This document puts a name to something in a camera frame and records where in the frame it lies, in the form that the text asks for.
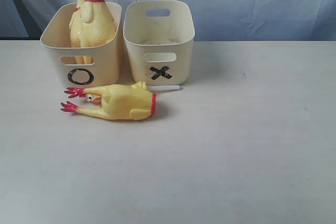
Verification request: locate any headless yellow chicken body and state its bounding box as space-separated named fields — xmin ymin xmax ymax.
xmin=61 ymin=81 xmax=156 ymax=121

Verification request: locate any yellow rubber chicken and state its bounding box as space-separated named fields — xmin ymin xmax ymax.
xmin=69 ymin=0 xmax=85 ymax=48
xmin=80 ymin=0 xmax=116 ymax=48

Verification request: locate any cream bin marked X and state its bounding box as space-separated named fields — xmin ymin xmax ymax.
xmin=123 ymin=0 xmax=195 ymax=86

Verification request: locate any detached yellow chicken head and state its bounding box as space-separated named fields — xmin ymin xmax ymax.
xmin=86 ymin=94 xmax=101 ymax=104

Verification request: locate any cream bin marked O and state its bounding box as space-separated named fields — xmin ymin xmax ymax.
xmin=40 ymin=2 xmax=124 ymax=88

